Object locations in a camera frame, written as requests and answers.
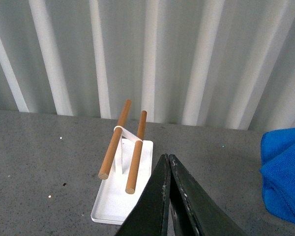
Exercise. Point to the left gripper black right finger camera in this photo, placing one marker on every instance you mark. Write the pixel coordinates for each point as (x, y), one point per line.
(194, 212)

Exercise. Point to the blue microfiber towel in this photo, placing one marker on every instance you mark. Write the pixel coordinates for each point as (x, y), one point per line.
(278, 172)

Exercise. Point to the white rack with wooden rods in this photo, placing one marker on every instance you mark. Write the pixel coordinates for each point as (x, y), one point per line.
(124, 173)

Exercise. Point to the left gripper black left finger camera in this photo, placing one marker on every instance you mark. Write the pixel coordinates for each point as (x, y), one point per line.
(150, 215)

